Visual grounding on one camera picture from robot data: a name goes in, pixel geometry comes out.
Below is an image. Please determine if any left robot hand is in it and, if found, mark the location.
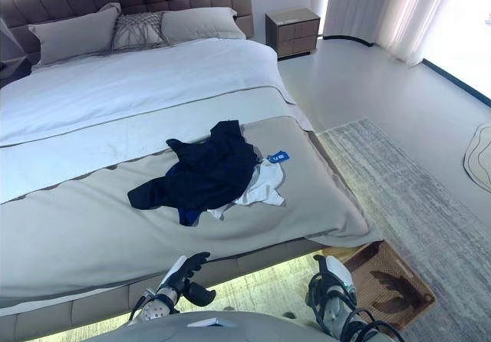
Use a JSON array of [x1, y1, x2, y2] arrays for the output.
[[160, 252, 218, 307]]

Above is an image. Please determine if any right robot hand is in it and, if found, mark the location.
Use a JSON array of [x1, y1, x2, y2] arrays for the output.
[[313, 254, 353, 292]]

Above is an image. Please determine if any woven brown basket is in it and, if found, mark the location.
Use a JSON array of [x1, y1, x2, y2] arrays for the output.
[[340, 240, 437, 331]]

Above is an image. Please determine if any beige bed runner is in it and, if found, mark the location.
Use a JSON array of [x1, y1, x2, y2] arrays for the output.
[[0, 115, 384, 308]]

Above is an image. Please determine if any large bed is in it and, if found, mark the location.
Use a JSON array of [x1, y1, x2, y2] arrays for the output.
[[0, 37, 384, 339]]

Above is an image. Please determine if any grey robot torso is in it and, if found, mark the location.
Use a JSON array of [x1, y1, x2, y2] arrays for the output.
[[82, 311, 334, 342]]

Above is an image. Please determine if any grey area rug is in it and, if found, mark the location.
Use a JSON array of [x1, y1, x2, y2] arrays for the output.
[[22, 117, 491, 342]]

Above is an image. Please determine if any dark navy garment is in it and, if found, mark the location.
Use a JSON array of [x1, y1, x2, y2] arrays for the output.
[[127, 120, 262, 227]]

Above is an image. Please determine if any white garment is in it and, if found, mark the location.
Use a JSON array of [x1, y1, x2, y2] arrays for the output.
[[207, 156, 287, 220]]

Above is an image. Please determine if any cream round rug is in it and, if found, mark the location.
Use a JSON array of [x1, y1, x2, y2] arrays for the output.
[[463, 121, 491, 196]]

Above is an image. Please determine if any white duvet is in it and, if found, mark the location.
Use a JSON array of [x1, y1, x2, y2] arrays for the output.
[[0, 37, 296, 205]]

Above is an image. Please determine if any brown wooden nightstand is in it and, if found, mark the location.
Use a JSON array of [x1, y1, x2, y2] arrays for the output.
[[265, 7, 321, 60]]

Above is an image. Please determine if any patterned decorative cushion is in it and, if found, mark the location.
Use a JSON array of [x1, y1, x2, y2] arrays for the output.
[[111, 11, 170, 51]]

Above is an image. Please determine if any large beige pillow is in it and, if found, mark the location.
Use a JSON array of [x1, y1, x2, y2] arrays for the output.
[[160, 6, 246, 46], [28, 2, 123, 66]]

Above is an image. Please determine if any white sheer curtain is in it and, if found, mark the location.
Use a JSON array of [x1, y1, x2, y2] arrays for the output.
[[322, 0, 465, 67]]

